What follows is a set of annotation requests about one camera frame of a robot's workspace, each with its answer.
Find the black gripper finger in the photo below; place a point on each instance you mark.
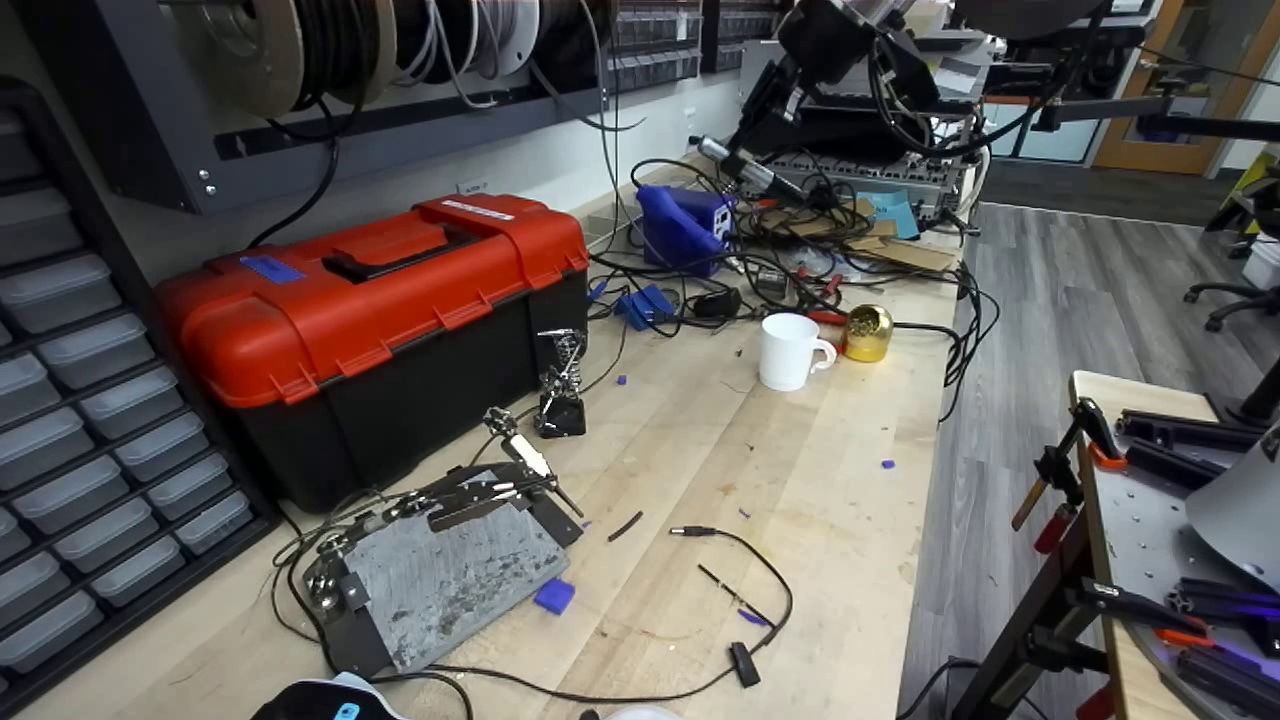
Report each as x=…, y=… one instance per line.
x=764, y=112
x=833, y=136

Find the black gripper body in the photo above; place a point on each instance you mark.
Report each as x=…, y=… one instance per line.
x=840, y=53

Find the white ceramic mug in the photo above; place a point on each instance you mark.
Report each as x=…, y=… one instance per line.
x=786, y=354

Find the teal plastic piece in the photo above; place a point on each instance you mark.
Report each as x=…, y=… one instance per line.
x=888, y=213

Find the grey machine with black tray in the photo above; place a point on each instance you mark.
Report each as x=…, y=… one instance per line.
x=952, y=82

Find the brown cardboard piece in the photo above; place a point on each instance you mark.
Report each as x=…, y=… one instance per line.
x=905, y=254

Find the black power adapter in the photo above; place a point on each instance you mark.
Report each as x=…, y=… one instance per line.
x=712, y=305

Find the small blue connector block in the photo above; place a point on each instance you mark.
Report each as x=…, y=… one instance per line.
x=651, y=311

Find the tiny purple plastic bit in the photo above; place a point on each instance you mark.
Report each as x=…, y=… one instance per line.
x=884, y=467

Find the small black metal clamp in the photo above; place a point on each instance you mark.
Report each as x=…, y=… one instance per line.
x=563, y=411

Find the black and orange bar clamp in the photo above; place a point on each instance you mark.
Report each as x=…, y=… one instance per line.
x=1061, y=469

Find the black and silver hand tool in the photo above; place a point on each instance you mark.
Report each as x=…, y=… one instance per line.
x=531, y=453

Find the short black stick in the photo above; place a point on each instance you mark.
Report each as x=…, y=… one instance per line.
x=624, y=527

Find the black office chair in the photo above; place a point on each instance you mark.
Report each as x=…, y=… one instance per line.
x=1240, y=299

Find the long black bar tool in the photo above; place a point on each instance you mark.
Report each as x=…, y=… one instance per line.
x=1185, y=434

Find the red and black toolbox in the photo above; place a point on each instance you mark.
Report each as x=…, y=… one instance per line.
x=333, y=334

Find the small blue plastic block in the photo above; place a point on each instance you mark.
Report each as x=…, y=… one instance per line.
x=554, y=599

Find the grey metal sheet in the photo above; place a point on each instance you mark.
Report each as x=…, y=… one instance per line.
x=1246, y=515

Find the grey metal plate device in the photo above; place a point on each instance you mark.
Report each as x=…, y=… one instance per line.
x=442, y=581

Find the purple and black hand tool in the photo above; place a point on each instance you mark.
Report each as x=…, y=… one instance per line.
x=1224, y=601

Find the black cap with blue logo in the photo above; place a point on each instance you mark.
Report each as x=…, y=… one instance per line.
x=322, y=703

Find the black parts drawer cabinet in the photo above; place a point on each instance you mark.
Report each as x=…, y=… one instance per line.
x=82, y=442

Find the wooden workbench with black frame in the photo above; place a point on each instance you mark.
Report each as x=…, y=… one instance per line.
x=1133, y=544

